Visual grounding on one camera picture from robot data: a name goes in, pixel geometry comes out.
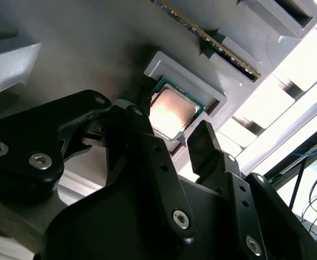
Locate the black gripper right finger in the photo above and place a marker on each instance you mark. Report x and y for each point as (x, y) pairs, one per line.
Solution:
(201, 151)

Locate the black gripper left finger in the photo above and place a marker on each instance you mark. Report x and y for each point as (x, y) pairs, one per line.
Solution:
(26, 130)

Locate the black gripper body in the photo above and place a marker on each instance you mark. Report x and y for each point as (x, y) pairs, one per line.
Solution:
(120, 222)

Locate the silver CPU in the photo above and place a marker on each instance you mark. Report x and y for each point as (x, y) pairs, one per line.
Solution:
(174, 108)

